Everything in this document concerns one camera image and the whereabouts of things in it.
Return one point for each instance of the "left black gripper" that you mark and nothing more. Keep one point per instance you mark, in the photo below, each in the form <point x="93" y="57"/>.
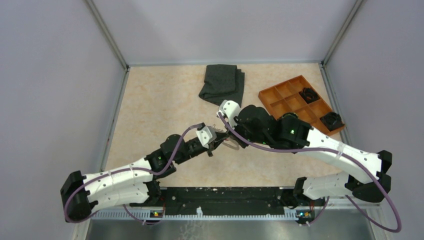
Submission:
<point x="210" y="147"/>

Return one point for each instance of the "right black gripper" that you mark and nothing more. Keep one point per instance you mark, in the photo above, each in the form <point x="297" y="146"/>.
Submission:
<point x="237" y="125"/>

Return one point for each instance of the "metal key holder plate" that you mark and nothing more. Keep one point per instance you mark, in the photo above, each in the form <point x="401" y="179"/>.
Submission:
<point x="229" y="141"/>

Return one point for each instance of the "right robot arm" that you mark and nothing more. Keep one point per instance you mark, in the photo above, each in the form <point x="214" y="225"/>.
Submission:
<point x="363" y="174"/>

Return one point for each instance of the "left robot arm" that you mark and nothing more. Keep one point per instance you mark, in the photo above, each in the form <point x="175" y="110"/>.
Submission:
<point x="83" y="195"/>

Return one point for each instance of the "orange compartment tray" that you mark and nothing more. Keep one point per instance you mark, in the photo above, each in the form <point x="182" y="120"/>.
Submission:
<point x="284" y="98"/>

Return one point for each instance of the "dark grey folded cloth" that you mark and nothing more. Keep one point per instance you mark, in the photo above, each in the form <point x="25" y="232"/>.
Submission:
<point x="223" y="82"/>

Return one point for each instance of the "black rolled belt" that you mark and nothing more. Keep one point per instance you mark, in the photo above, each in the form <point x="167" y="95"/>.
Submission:
<point x="309" y="95"/>

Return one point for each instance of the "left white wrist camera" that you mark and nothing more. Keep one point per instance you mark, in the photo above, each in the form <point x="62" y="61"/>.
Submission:
<point x="206" y="136"/>

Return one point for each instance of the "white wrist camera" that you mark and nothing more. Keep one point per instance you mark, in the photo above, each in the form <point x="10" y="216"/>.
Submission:
<point x="206" y="136"/>
<point x="229" y="109"/>

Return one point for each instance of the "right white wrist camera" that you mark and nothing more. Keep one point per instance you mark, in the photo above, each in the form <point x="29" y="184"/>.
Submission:
<point x="229" y="109"/>

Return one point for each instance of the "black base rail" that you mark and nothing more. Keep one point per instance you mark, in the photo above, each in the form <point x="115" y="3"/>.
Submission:
<point x="230" y="201"/>

